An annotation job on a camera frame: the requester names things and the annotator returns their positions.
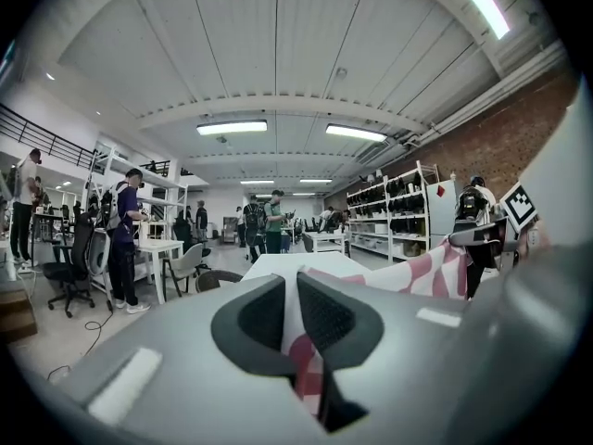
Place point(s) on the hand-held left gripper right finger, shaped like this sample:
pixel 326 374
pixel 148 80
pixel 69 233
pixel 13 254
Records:
pixel 407 341

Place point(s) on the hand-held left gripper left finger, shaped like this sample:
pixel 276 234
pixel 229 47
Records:
pixel 185 341

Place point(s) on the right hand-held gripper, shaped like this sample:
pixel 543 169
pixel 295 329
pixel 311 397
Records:
pixel 519 207

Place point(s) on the pink white checkered tablecloth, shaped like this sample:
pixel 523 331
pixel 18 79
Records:
pixel 417 276

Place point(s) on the person's right hand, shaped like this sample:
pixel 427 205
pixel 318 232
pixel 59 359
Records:
pixel 543 244

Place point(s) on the black electronics backpack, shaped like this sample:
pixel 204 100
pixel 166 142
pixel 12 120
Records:
pixel 468 204

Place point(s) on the grey cabinet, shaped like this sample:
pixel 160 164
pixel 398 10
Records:
pixel 437 216

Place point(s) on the brown wicker chair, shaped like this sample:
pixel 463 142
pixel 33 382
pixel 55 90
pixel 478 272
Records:
pixel 218 278

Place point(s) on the grey shell chair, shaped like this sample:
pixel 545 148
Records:
pixel 190 260

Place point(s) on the white desk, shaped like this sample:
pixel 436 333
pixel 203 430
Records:
pixel 157 246

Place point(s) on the white shelving rack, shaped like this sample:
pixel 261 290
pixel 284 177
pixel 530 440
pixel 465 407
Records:
pixel 366 224

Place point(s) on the white grey helmet device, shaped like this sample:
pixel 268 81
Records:
pixel 99 253

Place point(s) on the white table with black legs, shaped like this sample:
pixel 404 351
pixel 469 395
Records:
pixel 296 260

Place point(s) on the rectangular ceiling light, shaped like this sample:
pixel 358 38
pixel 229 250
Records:
pixel 354 132
pixel 315 181
pixel 231 127
pixel 257 182

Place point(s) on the white metal shelving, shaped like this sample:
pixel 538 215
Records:
pixel 157 181

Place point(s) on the wooden planks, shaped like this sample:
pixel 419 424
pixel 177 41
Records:
pixel 18 318

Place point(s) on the long ceiling light strip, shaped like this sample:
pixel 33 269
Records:
pixel 486 7

